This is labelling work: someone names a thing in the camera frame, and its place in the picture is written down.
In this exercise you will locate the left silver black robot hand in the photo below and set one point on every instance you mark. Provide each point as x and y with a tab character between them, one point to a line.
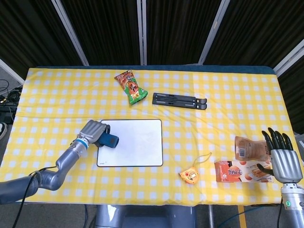
93	131

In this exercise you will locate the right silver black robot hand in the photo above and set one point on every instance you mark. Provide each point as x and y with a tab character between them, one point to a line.
283	164

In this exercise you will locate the blue whiteboard eraser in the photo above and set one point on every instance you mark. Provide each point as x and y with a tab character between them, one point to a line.
109	140

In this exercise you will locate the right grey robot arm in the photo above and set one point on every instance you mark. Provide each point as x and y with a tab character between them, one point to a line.
292	204

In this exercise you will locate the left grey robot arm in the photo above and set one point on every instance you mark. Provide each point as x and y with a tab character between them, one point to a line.
47	171

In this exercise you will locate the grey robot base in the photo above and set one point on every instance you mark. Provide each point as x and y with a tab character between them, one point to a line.
145	215

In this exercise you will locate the brown snack pouch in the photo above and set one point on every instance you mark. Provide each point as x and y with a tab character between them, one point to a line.
249	147

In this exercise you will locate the orange green snack bag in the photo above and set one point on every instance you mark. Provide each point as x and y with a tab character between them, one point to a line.
130	88

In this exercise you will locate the yellow white checkered tablecloth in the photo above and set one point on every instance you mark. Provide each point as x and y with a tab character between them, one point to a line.
166	114

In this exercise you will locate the black folding laptop stand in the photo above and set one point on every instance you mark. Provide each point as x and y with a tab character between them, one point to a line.
179	101

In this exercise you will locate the orange tape measure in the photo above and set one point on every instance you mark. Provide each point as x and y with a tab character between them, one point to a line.
190	175

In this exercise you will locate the white whiteboard with black frame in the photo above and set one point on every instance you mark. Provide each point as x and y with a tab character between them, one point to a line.
137	147

